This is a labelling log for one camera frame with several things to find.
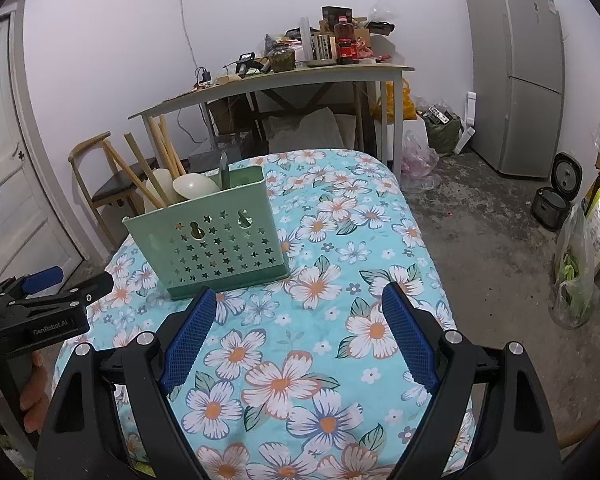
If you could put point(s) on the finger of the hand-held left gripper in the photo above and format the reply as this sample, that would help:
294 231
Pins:
42 279
80 292

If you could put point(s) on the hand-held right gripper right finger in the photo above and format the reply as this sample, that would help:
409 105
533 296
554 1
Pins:
410 345

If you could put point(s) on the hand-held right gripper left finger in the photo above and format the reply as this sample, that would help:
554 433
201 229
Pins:
187 342

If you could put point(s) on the green star-cutout utensil caddy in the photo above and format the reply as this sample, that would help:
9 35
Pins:
220 250

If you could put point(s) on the white ladle spoon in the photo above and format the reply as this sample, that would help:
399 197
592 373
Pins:
195 186

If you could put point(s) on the metal spoon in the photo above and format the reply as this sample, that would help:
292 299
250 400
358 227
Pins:
224 170

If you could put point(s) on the person's left hand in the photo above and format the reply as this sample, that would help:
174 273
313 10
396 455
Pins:
34 395

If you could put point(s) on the wooden chair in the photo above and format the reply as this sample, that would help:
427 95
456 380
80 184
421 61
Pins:
125 185

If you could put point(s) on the white door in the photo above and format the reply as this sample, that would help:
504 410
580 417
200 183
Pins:
10 160

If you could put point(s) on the blue floral tablecloth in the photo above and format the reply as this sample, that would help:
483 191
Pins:
320 240

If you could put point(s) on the small dark box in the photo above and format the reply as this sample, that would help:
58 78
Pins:
205 158

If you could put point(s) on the plastic bag of greens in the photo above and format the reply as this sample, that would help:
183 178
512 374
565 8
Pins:
577 270

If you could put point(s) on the pink plastic bag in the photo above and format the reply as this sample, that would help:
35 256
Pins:
420 155

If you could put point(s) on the black rice cooker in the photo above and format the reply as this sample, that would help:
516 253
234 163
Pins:
555 200

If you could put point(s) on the dark green bag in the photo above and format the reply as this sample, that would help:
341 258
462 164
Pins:
442 132

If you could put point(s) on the white foam box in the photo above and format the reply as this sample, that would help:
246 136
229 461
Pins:
415 130

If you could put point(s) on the white board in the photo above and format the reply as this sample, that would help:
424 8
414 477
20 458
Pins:
466 120

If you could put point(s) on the brown cardboard box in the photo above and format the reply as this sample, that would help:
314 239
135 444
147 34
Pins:
227 112

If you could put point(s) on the white sack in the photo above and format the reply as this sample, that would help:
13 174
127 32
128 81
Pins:
305 130

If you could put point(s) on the yellow plastic bag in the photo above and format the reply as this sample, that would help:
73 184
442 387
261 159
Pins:
395 102

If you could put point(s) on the black device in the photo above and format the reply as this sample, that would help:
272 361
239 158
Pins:
245 63

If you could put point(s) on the grey plate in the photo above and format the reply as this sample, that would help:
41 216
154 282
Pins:
322 63

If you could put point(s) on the red plastic bag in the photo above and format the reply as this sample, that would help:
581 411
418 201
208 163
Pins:
366 53

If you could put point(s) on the glass jar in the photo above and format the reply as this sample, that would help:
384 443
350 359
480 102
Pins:
282 58

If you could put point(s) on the grey refrigerator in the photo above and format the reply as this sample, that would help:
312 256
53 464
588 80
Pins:
515 60

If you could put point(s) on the striped tin can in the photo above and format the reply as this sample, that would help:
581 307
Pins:
325 46

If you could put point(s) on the black bag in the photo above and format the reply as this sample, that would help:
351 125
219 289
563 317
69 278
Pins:
380 27

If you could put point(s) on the brown sauce bottle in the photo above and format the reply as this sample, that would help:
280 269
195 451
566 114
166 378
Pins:
344 32

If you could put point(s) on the clear plastic tube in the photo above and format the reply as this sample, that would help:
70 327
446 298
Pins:
305 40

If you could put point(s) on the black box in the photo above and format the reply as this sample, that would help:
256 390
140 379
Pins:
337 13

